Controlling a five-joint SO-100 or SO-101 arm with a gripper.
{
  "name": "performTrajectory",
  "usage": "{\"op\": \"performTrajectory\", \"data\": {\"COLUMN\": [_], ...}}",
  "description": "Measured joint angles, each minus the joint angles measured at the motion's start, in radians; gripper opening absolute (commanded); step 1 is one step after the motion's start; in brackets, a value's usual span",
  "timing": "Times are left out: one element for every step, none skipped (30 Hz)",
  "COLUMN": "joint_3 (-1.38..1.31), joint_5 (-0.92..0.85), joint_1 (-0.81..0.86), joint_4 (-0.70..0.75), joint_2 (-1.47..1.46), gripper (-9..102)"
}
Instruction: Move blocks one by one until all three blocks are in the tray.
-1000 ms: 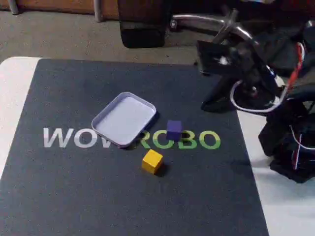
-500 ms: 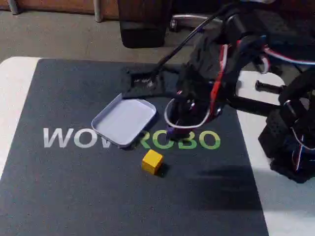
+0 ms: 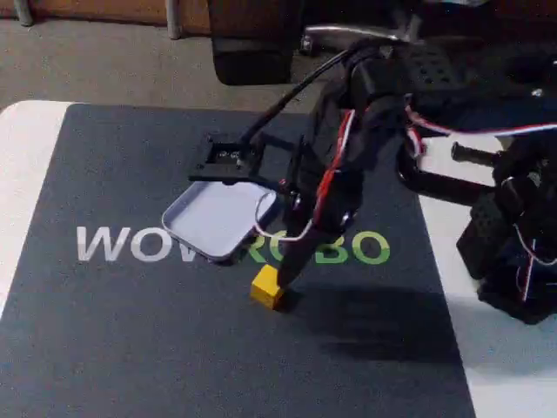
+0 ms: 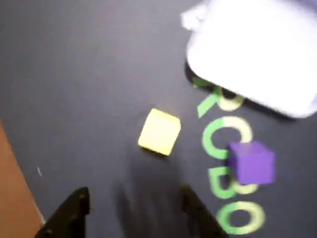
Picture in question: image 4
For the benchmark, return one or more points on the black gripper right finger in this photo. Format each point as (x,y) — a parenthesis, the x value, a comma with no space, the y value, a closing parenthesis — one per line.
(200,218)

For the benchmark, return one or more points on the white rectangular metal tray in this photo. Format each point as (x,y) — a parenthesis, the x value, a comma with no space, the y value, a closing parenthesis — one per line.
(247,49)

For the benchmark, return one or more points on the yellow wooden cube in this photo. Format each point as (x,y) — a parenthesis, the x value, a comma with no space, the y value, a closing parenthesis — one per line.
(159,132)

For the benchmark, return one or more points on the black WOWROBO desk mat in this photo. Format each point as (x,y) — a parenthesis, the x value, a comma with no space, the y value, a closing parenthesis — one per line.
(74,74)

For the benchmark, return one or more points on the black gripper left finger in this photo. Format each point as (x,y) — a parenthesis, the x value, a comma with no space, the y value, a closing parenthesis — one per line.
(71,215)

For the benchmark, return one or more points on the purple wooden cube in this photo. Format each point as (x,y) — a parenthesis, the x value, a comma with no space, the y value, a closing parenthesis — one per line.
(252,163)

